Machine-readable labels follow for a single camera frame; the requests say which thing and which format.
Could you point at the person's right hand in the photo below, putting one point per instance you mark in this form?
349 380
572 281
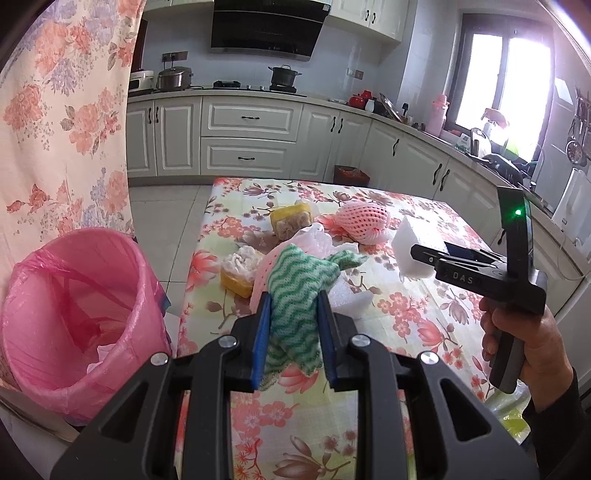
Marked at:
547 350

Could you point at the clear glass jug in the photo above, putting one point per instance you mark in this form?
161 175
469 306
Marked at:
478 142

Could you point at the person's right forearm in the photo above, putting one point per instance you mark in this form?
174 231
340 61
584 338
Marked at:
563 424

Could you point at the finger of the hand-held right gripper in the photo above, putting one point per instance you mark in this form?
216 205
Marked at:
461 251
425 253

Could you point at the metal tray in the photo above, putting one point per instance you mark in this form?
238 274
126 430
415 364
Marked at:
391 107

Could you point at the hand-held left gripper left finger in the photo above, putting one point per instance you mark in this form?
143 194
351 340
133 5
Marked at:
259 344

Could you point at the pink trash bin with liner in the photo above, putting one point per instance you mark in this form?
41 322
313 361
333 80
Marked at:
55 300

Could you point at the floral tablecloth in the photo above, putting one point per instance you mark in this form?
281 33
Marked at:
415 314

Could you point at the pale plastic bag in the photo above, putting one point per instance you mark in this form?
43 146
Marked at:
508 415

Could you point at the pink thermos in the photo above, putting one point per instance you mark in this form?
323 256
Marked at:
437 117

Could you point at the black pan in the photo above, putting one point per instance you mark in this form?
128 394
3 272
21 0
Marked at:
503 165

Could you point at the wooden framed glass door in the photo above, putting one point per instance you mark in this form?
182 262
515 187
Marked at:
141 46

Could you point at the white kitchen base cabinets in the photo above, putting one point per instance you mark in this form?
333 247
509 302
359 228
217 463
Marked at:
251 120

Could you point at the white rice cooker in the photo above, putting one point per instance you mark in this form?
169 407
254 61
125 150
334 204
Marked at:
141 82

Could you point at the black range hood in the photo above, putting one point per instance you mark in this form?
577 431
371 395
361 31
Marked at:
268 23

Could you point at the red kettle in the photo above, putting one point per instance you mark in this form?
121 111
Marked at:
360 99

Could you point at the white foam wrap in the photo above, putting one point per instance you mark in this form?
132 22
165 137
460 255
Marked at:
353 297

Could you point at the wall socket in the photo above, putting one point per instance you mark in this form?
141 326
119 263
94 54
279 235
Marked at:
175 56

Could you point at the white mug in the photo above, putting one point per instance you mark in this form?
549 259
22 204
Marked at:
369 106

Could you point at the black gas stove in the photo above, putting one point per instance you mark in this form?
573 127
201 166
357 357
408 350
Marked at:
231 85

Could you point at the white foam block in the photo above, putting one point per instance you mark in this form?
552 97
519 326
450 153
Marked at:
411 235

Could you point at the hanging kitchen utensils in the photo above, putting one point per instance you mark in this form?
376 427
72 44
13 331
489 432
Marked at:
577 129

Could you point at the kitchen window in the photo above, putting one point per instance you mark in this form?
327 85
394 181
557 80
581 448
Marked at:
508 83

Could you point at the white plastic board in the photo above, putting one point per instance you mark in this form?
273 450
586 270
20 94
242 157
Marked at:
572 198

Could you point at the white upper kitchen cabinets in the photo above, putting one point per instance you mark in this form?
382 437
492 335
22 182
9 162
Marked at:
369 18

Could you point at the pink foam fruit net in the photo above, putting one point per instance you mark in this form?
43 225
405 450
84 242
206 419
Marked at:
362 221

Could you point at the steel pressure cooker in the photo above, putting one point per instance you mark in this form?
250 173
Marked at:
174 79

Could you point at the black cooking pot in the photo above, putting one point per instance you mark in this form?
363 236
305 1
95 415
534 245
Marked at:
284 77

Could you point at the large yellow sponge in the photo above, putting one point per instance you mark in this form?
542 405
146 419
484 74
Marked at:
288 217

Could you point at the floral curtain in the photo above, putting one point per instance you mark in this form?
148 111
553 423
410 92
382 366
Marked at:
69 115

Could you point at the dark red floor bin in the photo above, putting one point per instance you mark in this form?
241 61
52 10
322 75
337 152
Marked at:
351 175

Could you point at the green wavy striped cloth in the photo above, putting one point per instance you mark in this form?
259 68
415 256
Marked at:
291 300

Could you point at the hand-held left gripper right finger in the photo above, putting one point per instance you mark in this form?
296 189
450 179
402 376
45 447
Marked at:
326 344

